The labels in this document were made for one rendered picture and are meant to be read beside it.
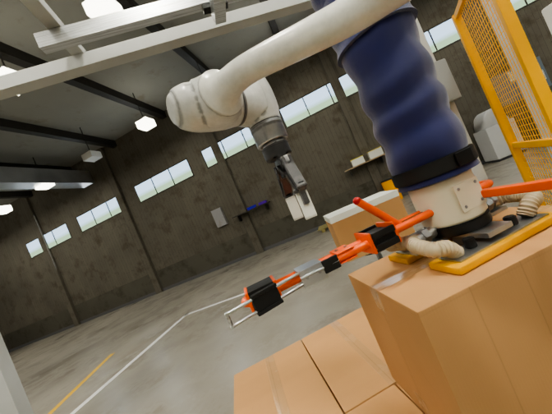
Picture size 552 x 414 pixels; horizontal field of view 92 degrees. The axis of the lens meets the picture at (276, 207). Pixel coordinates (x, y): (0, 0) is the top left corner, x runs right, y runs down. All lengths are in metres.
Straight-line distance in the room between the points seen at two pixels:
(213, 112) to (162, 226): 11.47
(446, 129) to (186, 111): 0.64
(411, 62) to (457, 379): 0.74
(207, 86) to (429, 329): 0.68
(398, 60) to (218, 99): 0.49
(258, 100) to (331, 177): 8.94
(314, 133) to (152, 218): 7.42
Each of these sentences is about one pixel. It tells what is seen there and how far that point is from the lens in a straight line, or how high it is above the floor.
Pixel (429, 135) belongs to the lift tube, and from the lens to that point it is 0.82.
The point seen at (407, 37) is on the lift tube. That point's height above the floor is 1.54.
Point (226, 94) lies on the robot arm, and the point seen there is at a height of 1.51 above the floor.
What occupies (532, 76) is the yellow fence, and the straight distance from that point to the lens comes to 2.04.
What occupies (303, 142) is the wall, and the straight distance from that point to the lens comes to 9.77.
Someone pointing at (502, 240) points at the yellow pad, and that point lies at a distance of 0.87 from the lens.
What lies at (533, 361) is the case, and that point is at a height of 0.74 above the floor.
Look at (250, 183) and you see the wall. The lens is 10.10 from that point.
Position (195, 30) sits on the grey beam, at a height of 3.13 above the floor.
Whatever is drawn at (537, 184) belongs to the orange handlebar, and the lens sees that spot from 0.81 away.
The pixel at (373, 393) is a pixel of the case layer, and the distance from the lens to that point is 1.16.
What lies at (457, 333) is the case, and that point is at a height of 0.87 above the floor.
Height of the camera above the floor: 1.26
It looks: 1 degrees up
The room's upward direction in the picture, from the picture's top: 23 degrees counter-clockwise
